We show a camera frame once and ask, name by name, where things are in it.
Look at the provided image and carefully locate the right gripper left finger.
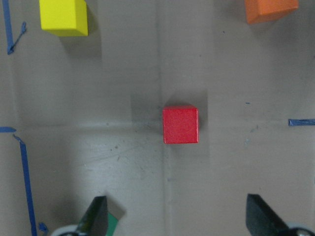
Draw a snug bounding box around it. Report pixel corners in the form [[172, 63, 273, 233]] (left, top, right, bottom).
[[76, 196, 108, 236]]

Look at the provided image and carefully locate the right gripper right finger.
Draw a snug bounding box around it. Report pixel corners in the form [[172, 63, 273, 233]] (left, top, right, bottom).
[[246, 194, 289, 236]]

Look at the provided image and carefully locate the red wooden block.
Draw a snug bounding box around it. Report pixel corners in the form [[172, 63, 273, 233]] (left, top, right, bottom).
[[162, 105, 199, 144]]

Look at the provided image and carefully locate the green wooden block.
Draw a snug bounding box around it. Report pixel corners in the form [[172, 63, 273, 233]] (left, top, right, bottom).
[[106, 212, 119, 236]]

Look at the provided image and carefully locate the yellow wooden block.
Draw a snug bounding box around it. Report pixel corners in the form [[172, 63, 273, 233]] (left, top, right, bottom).
[[39, 0, 88, 37]]

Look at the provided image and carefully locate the orange wooden block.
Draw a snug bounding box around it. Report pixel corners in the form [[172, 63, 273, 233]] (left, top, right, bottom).
[[244, 0, 299, 24]]

